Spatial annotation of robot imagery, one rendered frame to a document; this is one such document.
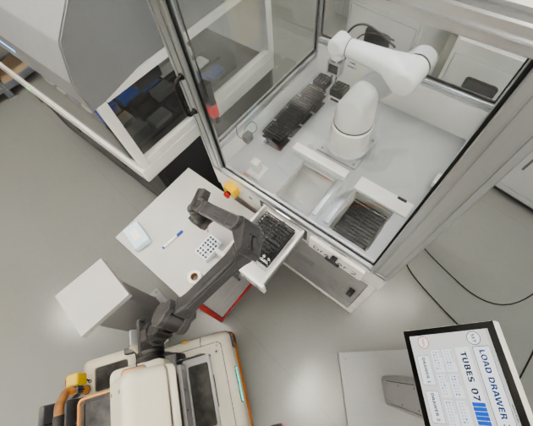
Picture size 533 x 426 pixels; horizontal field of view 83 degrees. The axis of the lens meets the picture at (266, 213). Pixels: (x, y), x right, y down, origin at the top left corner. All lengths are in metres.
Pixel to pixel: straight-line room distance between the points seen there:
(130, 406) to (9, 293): 2.35
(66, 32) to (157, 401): 1.22
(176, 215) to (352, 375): 1.48
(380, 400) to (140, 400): 1.62
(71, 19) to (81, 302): 1.25
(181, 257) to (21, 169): 2.47
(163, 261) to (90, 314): 0.42
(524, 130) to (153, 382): 0.98
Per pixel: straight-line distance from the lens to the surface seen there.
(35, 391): 2.86
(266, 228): 1.48
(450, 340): 1.28
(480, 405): 1.27
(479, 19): 0.57
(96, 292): 1.82
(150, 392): 0.97
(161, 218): 1.81
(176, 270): 1.66
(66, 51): 1.42
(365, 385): 2.26
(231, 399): 2.01
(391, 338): 2.35
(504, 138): 0.66
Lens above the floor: 2.25
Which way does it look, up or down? 63 degrees down
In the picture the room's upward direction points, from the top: 10 degrees counter-clockwise
